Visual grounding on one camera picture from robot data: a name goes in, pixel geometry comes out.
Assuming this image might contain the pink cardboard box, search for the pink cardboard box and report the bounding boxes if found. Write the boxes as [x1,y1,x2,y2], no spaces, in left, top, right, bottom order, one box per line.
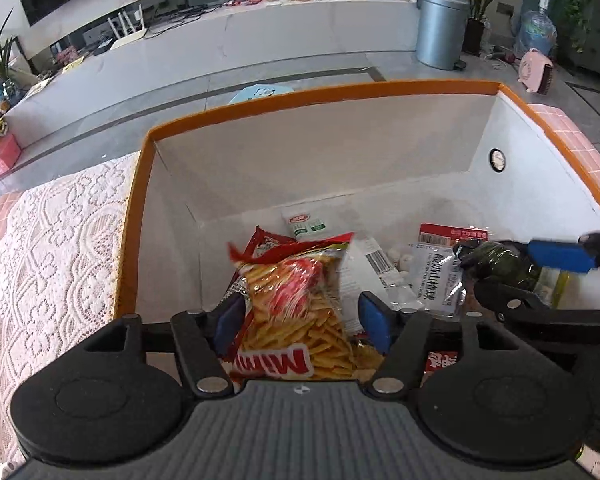
[0,132,23,178]

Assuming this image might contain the light blue stool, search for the light blue stool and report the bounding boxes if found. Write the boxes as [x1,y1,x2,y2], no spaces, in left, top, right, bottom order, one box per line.
[228,84,293,106]

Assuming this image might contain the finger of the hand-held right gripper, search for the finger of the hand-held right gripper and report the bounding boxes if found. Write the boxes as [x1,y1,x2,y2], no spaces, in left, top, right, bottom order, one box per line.
[527,220,600,277]
[472,278,600,345]

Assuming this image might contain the green potted orchid plant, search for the green potted orchid plant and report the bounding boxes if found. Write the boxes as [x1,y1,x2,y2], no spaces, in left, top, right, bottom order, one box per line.
[0,10,27,106]

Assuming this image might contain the white box with orange rim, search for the white box with orange rim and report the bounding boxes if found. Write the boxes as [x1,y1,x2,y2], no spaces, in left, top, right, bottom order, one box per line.
[114,80,600,361]

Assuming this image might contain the red packet white print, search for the red packet white print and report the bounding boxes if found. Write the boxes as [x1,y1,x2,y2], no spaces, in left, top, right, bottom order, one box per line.
[424,350,459,374]

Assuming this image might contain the tall potted plant black pot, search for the tall potted plant black pot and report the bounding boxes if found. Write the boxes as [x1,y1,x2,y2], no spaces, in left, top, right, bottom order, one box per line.
[445,0,527,57]

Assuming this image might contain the white lace tablecloth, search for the white lace tablecloth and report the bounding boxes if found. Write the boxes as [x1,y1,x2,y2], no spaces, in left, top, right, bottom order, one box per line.
[0,152,144,467]

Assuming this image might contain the black cables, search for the black cables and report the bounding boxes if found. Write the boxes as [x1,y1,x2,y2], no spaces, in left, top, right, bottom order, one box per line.
[147,4,217,27]

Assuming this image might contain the french fries snack packet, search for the french fries snack packet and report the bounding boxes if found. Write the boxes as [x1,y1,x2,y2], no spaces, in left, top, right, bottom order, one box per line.
[219,232,387,382]

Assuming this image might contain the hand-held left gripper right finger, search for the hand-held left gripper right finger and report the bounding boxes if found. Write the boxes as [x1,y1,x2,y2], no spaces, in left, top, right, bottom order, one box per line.
[357,290,483,397]

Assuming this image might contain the red snack packet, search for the red snack packet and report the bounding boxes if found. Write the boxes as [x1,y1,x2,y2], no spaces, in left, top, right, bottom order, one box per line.
[240,226,301,262]

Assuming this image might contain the white router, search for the white router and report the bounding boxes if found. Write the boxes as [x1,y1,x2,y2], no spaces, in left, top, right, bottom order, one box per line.
[107,4,148,51]

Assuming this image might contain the clear packet red label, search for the clear packet red label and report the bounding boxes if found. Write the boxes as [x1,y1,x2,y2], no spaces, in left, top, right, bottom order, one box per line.
[387,222,488,317]

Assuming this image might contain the blue water bottle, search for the blue water bottle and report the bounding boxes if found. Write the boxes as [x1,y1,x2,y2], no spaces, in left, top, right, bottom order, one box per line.
[515,0,558,56]

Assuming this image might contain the grey metal trash can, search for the grey metal trash can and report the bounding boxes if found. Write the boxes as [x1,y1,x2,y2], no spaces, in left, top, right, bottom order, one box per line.
[416,0,471,71]

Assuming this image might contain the white barcode packet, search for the white barcode packet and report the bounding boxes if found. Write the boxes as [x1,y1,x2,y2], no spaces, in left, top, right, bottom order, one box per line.
[337,237,416,333]

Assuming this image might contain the white and green packet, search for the white and green packet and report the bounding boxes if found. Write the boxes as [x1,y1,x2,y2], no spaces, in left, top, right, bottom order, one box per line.
[281,205,331,241]

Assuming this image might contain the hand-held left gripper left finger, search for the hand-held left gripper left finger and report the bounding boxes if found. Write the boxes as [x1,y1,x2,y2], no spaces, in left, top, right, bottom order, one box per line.
[122,292,248,399]

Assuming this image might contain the pink space heater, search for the pink space heater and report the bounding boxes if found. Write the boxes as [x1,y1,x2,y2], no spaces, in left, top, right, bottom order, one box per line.
[517,48,556,95]

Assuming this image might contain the dark green snack packet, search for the dark green snack packet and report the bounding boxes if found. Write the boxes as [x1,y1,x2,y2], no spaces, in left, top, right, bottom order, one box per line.
[452,240,571,308]

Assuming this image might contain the white marble television console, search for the white marble television console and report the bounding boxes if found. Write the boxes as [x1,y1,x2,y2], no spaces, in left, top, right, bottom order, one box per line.
[2,0,426,136]

